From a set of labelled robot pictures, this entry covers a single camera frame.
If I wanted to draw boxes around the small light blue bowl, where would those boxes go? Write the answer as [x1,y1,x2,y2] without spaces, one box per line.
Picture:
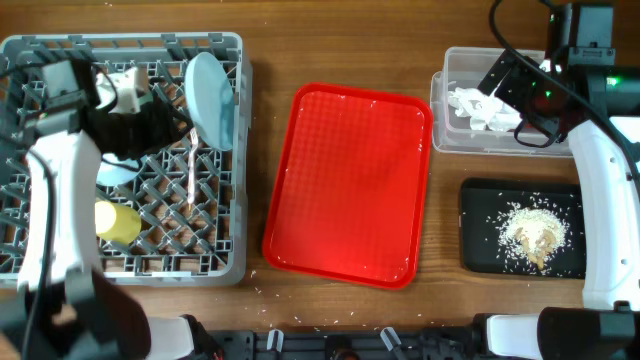
[96,153,146,187]

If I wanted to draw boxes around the clear plastic bin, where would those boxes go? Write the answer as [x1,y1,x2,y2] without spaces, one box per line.
[430,47,571,158]

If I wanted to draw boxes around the white plastic fork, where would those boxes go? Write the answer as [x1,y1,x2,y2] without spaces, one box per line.
[187,128,199,206]

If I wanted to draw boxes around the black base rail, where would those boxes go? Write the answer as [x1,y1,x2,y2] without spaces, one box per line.
[144,314,501,360]

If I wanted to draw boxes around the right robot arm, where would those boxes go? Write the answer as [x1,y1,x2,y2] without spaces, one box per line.
[473,2,639,359]

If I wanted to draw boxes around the black cable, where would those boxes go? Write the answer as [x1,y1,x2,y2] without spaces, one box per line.
[487,0,640,191]

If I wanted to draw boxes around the black tray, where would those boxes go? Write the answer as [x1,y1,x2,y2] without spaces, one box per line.
[459,178,586,279]

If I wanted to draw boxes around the yellow cup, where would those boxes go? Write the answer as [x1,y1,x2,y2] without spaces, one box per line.
[94,201,142,245]

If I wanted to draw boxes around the green bowl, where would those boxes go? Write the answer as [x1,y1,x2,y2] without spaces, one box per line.
[137,92,153,108]

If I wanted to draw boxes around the red plastic tray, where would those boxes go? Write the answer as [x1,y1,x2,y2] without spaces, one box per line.
[262,83,434,290]

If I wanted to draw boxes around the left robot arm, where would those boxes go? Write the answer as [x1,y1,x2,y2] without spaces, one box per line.
[1,59,217,359]

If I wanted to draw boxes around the food scraps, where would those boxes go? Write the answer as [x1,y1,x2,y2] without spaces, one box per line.
[485,192,573,276]

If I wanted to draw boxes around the white napkin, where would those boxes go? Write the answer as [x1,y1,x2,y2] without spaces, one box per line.
[447,87,490,130]

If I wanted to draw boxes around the grey dishwasher rack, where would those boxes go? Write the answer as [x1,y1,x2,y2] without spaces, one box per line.
[1,32,253,286]

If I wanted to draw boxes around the light blue plate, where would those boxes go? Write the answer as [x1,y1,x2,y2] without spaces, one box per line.
[185,52,235,151]

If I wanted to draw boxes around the white tissue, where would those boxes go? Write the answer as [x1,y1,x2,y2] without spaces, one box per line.
[470,93,521,132]

